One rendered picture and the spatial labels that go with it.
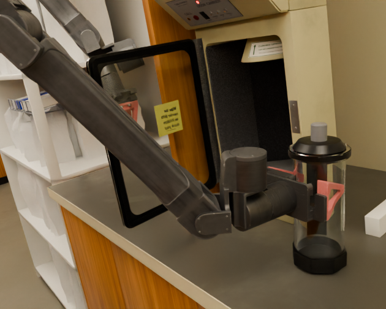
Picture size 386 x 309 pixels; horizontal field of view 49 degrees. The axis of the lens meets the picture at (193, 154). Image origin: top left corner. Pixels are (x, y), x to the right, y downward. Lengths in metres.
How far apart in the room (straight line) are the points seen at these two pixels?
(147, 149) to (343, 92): 0.86
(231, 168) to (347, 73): 0.77
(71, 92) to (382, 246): 0.66
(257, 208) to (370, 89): 0.73
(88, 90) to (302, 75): 0.46
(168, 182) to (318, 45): 0.47
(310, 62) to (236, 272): 0.45
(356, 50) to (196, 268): 0.77
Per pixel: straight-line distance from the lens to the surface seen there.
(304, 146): 0.76
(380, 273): 0.85
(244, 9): 0.91
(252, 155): 0.64
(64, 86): 0.61
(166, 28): 1.13
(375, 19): 1.28
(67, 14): 1.12
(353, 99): 1.35
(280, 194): 0.70
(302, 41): 0.90
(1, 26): 0.59
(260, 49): 0.98
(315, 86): 0.93
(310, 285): 0.82
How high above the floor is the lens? 1.40
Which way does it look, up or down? 16 degrees down
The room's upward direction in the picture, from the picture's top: 10 degrees counter-clockwise
